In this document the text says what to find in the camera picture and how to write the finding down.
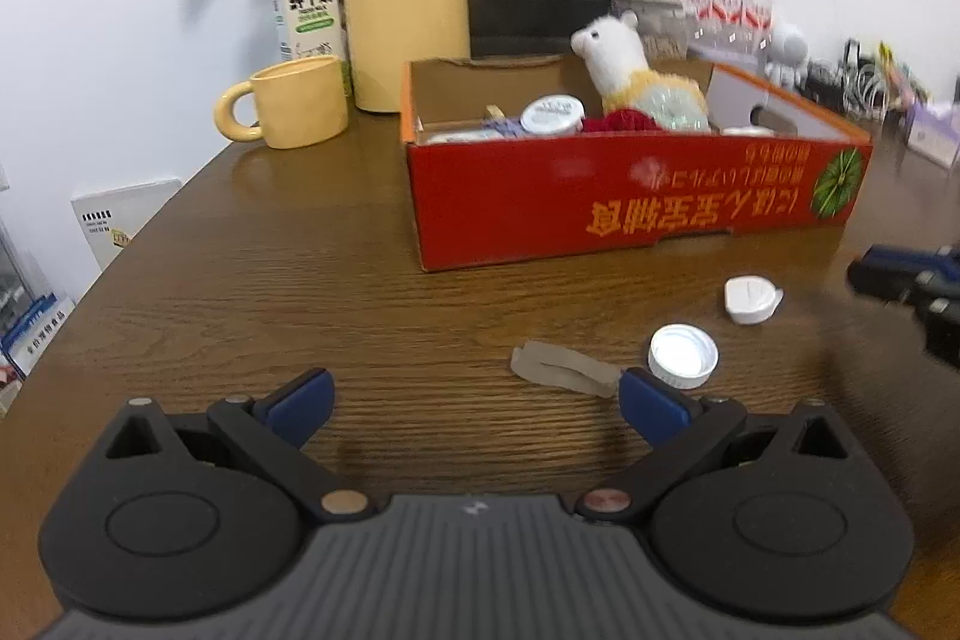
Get iridescent plastic bag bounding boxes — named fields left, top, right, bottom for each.
left=646, top=88, right=711, bottom=133

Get tangled black white cables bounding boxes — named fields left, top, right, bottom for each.
left=812, top=38, right=913, bottom=121

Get white yellow alpaca plush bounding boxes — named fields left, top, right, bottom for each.
left=569, top=10, right=709, bottom=119

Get orange cardboard box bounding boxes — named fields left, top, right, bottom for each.
left=400, top=55, right=872, bottom=271

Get purple tissue pack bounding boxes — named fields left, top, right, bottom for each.
left=907, top=103, right=960, bottom=169

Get clear seed container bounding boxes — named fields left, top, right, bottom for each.
left=636, top=7, right=690, bottom=60

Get white rectangular case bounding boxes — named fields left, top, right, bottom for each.
left=427, top=128, right=505, bottom=145

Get purple knitted cloth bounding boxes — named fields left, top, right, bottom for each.
left=483, top=119, right=527, bottom=138

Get right water bottle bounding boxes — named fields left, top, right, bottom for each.
left=739, top=0, right=773, bottom=53

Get white bottle cap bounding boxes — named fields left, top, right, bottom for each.
left=647, top=323, right=719, bottom=390

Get white robot speaker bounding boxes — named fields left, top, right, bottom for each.
left=763, top=23, right=809, bottom=91

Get white round lidded jar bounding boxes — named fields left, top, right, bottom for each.
left=519, top=94, right=586, bottom=136

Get middle water bottle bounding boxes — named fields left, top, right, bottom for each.
left=701, top=0, right=742, bottom=52

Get yellow ceramic mug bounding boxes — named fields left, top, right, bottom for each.
left=213, top=55, right=350, bottom=149

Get grey metal tin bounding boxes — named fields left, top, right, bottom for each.
left=686, top=42, right=763, bottom=76

